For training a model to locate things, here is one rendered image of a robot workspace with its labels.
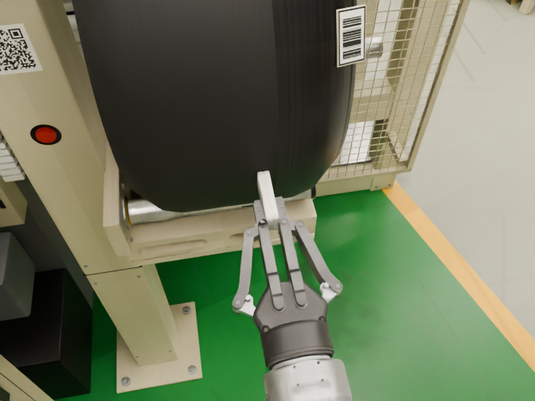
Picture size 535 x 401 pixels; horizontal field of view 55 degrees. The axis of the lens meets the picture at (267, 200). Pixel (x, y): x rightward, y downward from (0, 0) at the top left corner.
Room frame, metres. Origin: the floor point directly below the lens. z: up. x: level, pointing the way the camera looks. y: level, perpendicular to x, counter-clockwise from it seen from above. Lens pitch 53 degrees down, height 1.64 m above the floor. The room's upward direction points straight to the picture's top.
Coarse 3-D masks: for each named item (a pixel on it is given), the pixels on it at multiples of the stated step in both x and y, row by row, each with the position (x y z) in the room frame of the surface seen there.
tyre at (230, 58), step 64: (128, 0) 0.45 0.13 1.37; (192, 0) 0.46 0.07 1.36; (256, 0) 0.47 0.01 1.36; (320, 0) 0.48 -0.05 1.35; (128, 64) 0.42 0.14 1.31; (192, 64) 0.43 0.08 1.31; (256, 64) 0.44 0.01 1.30; (320, 64) 0.45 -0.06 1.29; (128, 128) 0.40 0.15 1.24; (192, 128) 0.40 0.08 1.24; (256, 128) 0.42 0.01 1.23; (320, 128) 0.43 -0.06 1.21; (192, 192) 0.41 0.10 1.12; (256, 192) 0.43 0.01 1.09
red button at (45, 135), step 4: (40, 128) 0.57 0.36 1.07; (44, 128) 0.57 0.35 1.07; (48, 128) 0.57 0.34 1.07; (36, 132) 0.57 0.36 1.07; (40, 132) 0.56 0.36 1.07; (44, 132) 0.57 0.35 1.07; (48, 132) 0.57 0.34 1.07; (52, 132) 0.57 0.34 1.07; (36, 136) 0.56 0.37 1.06; (40, 136) 0.56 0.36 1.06; (44, 136) 0.57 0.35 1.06; (48, 136) 0.57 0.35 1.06; (52, 136) 0.57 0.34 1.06; (56, 136) 0.57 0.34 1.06; (40, 140) 0.56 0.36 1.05; (44, 140) 0.56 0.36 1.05; (48, 140) 0.57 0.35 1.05; (52, 140) 0.57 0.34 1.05
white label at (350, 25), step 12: (336, 12) 0.48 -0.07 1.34; (348, 12) 0.48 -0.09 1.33; (360, 12) 0.49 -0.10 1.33; (336, 24) 0.47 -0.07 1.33; (348, 24) 0.48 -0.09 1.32; (360, 24) 0.49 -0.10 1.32; (348, 36) 0.47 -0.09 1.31; (360, 36) 0.48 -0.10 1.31; (348, 48) 0.47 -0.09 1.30; (360, 48) 0.48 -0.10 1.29; (348, 60) 0.46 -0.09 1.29; (360, 60) 0.47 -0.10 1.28
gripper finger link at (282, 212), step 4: (276, 200) 0.38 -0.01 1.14; (280, 200) 0.38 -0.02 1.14; (276, 204) 0.37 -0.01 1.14; (280, 204) 0.37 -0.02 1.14; (284, 204) 0.37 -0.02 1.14; (280, 208) 0.37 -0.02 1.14; (284, 208) 0.37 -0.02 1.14; (280, 212) 0.36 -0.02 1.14; (284, 212) 0.36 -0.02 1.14; (280, 216) 0.36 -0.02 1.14; (284, 216) 0.36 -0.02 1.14; (292, 224) 0.35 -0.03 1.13; (292, 228) 0.34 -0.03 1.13; (292, 232) 0.34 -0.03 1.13; (296, 232) 0.34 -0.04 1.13
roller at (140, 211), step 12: (312, 192) 0.57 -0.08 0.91; (132, 204) 0.53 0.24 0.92; (144, 204) 0.53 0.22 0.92; (240, 204) 0.55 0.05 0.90; (252, 204) 0.55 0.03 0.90; (132, 216) 0.52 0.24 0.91; (144, 216) 0.52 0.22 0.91; (156, 216) 0.52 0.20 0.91; (168, 216) 0.52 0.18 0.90; (180, 216) 0.53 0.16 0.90
